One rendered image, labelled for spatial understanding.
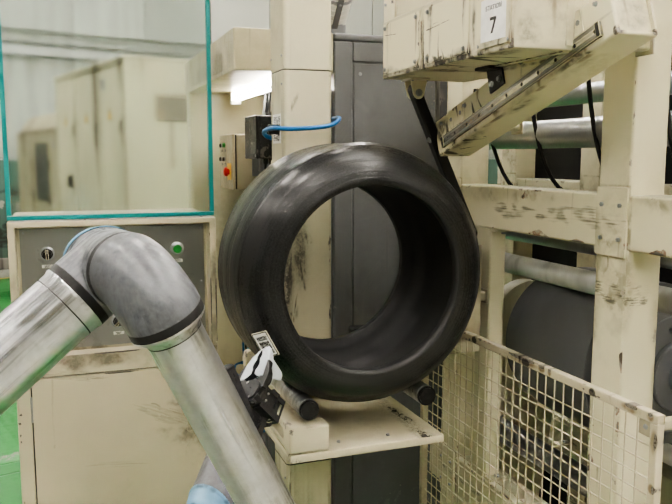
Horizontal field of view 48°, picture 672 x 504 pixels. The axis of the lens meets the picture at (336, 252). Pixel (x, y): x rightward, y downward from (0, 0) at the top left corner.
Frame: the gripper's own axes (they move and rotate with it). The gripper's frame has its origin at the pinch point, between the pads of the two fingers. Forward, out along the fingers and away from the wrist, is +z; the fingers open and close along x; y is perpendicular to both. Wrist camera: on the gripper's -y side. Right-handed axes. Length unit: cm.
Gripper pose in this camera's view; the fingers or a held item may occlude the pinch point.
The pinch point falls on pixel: (264, 349)
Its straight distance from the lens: 155.1
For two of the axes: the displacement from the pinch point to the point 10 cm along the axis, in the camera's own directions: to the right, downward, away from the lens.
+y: 5.5, 6.9, 4.8
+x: 8.0, -2.7, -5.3
